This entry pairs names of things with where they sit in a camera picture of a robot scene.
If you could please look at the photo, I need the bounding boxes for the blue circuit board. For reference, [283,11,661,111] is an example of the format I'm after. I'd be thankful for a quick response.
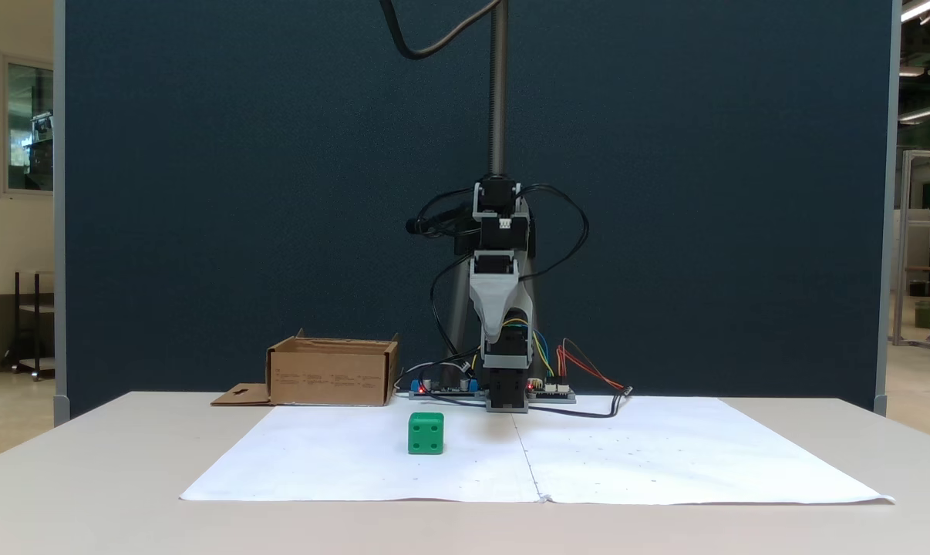
[408,376,483,400]

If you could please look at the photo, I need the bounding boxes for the white paper sheet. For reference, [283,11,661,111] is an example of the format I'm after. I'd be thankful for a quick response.
[180,405,544,504]
[511,397,896,506]

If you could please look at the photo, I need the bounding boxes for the black gripper motor cable loop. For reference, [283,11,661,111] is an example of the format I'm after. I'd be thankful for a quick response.
[517,183,591,282]

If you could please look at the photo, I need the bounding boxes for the black cable with white connector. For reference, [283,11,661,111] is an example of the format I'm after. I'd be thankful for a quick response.
[527,388,634,419]

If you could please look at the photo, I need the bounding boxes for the aluminium profile frame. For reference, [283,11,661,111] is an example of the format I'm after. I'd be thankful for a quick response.
[891,150,930,349]

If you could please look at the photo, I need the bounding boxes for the thick black hanging cable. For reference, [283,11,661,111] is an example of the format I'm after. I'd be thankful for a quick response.
[379,0,506,61]

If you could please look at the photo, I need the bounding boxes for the brown cardboard box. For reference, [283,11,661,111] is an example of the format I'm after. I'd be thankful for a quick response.
[211,329,401,408]

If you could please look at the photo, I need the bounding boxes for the framed wall window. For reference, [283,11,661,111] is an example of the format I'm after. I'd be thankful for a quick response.
[0,52,55,200]

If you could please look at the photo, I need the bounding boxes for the dark blue partition panel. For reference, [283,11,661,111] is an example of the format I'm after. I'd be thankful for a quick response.
[52,0,899,421]

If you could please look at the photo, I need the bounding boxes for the red and orange wires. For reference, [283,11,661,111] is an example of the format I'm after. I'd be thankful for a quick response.
[556,338,628,392]

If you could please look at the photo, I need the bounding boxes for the black cable bundle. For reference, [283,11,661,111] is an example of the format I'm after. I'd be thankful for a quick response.
[430,254,481,367]

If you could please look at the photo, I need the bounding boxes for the black wrist motor cable loop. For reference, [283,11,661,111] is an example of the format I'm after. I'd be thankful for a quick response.
[415,187,477,241]

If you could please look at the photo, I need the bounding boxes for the green dice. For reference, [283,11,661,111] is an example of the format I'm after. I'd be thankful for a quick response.
[408,412,445,456]

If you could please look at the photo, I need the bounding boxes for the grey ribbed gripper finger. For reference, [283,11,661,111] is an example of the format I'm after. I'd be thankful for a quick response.
[469,274,521,345]

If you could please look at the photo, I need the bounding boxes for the circuit board with coloured wires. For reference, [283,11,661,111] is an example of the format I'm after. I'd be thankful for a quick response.
[527,376,577,404]

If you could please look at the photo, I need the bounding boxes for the black metal rack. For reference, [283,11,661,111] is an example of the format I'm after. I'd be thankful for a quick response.
[2,270,56,382]

